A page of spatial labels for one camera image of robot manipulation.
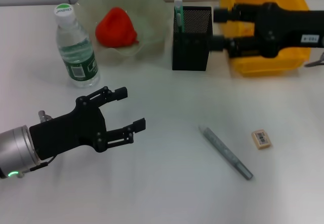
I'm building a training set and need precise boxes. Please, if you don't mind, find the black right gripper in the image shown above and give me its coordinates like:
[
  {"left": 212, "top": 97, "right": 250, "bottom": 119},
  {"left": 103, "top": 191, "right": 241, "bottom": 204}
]
[{"left": 210, "top": 2, "right": 324, "bottom": 59}]

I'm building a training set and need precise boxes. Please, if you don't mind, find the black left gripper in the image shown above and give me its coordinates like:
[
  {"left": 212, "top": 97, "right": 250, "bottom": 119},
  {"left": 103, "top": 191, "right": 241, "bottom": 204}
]
[{"left": 29, "top": 86, "right": 147, "bottom": 159}]

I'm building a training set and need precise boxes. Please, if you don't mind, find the green pen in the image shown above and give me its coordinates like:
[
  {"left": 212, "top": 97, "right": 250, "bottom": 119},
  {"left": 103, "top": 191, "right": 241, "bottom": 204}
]
[{"left": 174, "top": 0, "right": 185, "bottom": 33}]

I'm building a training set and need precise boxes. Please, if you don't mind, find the clear green-label water bottle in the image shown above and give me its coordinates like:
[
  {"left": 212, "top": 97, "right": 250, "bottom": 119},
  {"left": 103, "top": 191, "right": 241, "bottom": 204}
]
[{"left": 54, "top": 3, "right": 101, "bottom": 89}]

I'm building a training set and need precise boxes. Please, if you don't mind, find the grey pen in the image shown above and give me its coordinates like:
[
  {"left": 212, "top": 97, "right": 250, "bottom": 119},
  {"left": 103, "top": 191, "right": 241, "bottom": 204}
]
[{"left": 198, "top": 125, "right": 254, "bottom": 181}]

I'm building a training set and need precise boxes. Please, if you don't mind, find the beige eraser with barcode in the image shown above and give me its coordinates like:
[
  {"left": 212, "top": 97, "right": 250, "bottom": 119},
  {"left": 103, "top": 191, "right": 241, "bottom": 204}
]
[{"left": 250, "top": 130, "right": 273, "bottom": 151}]

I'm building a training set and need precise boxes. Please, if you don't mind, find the black mesh pen holder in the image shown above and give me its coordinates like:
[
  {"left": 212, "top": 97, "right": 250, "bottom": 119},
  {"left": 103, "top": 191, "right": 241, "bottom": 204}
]
[{"left": 172, "top": 5, "right": 213, "bottom": 71}]

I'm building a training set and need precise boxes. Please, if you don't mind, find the green glass fruit plate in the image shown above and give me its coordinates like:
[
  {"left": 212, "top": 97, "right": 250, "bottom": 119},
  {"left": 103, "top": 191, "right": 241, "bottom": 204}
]
[{"left": 74, "top": 0, "right": 172, "bottom": 60}]

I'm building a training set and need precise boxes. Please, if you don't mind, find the yellow plastic bin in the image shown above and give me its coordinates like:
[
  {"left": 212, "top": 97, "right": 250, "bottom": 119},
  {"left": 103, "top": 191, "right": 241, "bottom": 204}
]
[{"left": 219, "top": 0, "right": 312, "bottom": 77}]

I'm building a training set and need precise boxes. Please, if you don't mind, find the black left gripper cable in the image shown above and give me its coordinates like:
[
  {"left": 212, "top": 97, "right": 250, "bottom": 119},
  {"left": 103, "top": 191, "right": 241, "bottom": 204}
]
[{"left": 15, "top": 155, "right": 55, "bottom": 178}]

